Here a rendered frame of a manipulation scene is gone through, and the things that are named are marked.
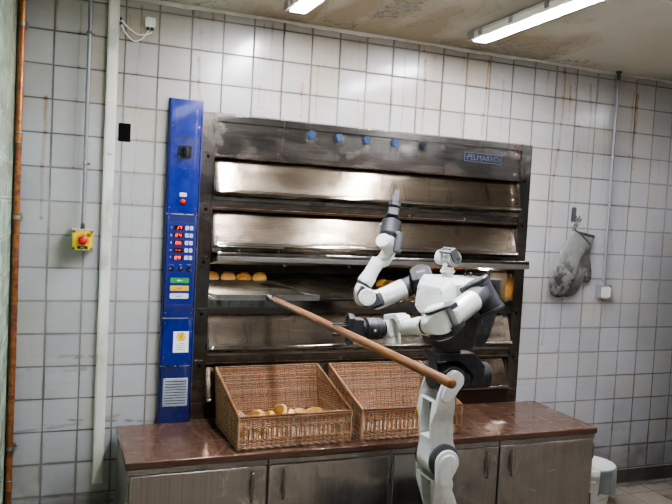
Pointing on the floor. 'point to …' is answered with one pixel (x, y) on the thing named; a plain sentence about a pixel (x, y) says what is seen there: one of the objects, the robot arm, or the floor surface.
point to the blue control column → (184, 180)
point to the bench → (361, 464)
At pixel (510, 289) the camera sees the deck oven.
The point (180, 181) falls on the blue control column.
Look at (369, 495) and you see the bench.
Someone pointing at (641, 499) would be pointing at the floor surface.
